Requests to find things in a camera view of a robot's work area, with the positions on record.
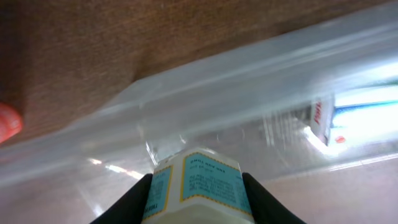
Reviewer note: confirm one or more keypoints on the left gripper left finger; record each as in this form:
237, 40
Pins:
129, 209

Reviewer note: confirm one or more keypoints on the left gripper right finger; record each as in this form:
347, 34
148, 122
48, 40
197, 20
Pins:
265, 207

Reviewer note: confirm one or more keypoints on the small jar gold lid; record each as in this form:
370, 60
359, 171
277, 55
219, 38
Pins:
197, 185

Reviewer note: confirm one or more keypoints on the white Panadol box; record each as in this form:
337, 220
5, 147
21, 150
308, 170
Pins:
352, 118

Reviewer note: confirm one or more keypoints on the clear plastic container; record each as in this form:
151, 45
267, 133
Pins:
250, 104

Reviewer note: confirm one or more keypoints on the orange tablet tube white cap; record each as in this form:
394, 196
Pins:
11, 122

